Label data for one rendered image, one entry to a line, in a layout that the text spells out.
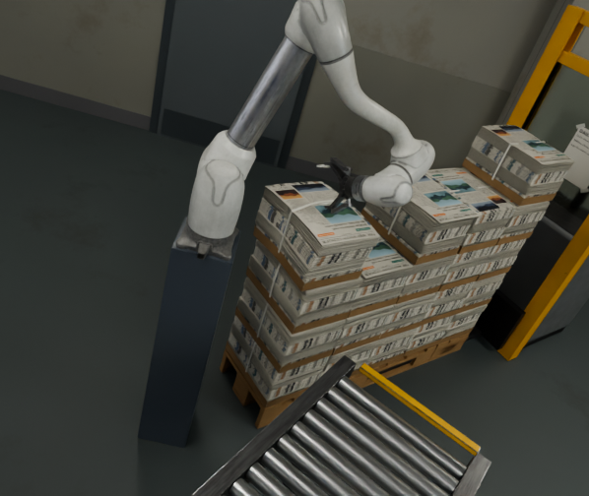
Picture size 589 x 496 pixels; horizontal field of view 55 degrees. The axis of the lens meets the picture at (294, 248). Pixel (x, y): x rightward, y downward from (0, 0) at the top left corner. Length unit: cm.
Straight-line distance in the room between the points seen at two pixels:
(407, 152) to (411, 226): 63
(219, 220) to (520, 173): 155
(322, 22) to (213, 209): 62
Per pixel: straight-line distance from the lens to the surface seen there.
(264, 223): 219
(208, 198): 173
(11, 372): 277
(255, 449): 161
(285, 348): 229
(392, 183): 179
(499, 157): 287
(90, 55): 476
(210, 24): 439
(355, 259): 213
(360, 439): 175
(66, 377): 274
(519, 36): 455
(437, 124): 461
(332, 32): 159
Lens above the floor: 209
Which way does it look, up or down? 34 degrees down
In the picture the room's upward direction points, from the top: 18 degrees clockwise
